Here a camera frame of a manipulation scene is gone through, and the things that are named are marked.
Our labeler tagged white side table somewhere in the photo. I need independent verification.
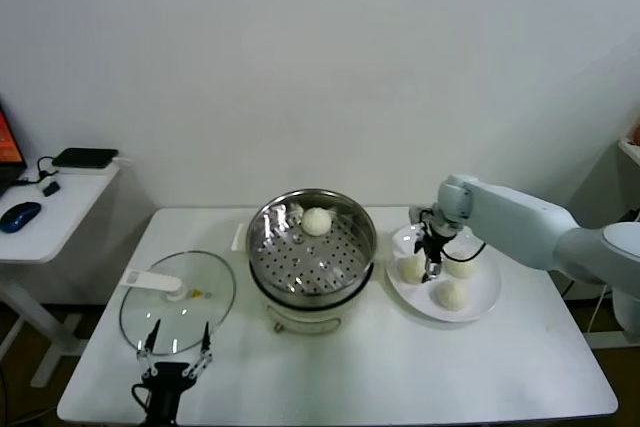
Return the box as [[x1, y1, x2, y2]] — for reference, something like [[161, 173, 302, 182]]
[[0, 161, 122, 388]]

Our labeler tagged white lid handle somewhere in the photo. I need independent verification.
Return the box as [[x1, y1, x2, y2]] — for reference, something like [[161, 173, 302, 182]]
[[123, 270, 184, 303]]

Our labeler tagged blue computer mouse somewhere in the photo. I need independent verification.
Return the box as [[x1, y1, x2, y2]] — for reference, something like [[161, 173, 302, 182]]
[[0, 201, 42, 235]]

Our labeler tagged round glass pot lid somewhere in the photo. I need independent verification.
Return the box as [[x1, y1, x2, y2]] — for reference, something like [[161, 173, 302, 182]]
[[118, 250, 237, 354]]

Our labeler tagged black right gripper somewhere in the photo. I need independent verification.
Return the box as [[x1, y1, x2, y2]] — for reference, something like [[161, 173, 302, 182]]
[[412, 224, 454, 285]]

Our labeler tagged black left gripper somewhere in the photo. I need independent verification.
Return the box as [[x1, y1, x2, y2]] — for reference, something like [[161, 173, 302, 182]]
[[135, 318, 216, 427]]

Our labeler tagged stainless perforated steamer basket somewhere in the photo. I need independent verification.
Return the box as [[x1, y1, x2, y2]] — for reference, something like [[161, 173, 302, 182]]
[[246, 189, 377, 304]]

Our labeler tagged white hanging cable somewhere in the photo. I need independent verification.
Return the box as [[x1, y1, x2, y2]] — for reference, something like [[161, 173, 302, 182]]
[[588, 290, 609, 336]]

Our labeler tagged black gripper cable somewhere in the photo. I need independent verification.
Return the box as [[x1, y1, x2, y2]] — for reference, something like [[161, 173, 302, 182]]
[[446, 240, 488, 264], [130, 383, 154, 412]]

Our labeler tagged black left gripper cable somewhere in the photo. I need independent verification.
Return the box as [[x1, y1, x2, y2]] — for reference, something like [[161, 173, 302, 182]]
[[130, 383, 154, 412]]

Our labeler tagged white table foot frame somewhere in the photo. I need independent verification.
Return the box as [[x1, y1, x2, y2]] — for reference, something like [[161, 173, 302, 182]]
[[583, 328, 622, 351]]

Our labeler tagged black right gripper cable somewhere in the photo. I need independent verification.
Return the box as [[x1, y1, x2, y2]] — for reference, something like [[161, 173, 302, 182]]
[[446, 240, 488, 264]]

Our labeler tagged thin black desk cable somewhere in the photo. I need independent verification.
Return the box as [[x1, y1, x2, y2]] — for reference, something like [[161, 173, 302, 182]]
[[9, 155, 64, 189]]

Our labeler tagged flat black box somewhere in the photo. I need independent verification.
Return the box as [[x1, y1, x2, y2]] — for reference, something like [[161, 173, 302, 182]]
[[51, 147, 120, 170]]

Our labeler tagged white shelf board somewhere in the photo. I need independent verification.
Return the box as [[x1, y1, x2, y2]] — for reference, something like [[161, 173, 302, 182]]
[[615, 139, 640, 169]]

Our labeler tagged white steamed baozi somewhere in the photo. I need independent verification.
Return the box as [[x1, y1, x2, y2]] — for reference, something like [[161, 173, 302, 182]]
[[434, 280, 472, 311], [397, 256, 427, 285], [444, 252, 479, 280], [301, 206, 333, 237]]

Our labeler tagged white round plate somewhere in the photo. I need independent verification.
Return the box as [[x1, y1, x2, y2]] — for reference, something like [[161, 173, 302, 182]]
[[384, 220, 503, 322]]

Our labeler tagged black laptop with red screen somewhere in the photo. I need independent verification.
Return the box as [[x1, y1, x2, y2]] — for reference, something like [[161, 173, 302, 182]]
[[0, 96, 29, 198]]

